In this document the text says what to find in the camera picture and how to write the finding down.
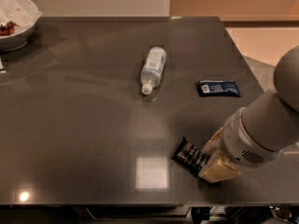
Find clear plastic water bottle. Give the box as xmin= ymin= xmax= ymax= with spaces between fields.
xmin=140 ymin=47 xmax=166 ymax=95

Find black chocolate rxbar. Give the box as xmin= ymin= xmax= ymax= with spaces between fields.
xmin=172 ymin=137 xmax=211 ymax=177

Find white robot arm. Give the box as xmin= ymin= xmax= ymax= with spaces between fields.
xmin=198 ymin=47 xmax=299 ymax=183

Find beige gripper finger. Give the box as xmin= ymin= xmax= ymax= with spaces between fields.
xmin=199 ymin=158 xmax=241 ymax=183
xmin=202 ymin=127 xmax=223 ymax=156

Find red strawberries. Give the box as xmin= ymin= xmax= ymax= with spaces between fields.
xmin=0 ymin=21 xmax=18 ymax=36

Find blue blueberry rxbar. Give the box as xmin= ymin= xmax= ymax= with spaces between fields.
xmin=196 ymin=80 xmax=241 ymax=97

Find white bowl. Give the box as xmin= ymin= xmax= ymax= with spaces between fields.
xmin=0 ymin=0 xmax=43 ymax=52

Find white napkin in bowl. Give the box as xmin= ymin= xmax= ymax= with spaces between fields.
xmin=0 ymin=0 xmax=42 ymax=27

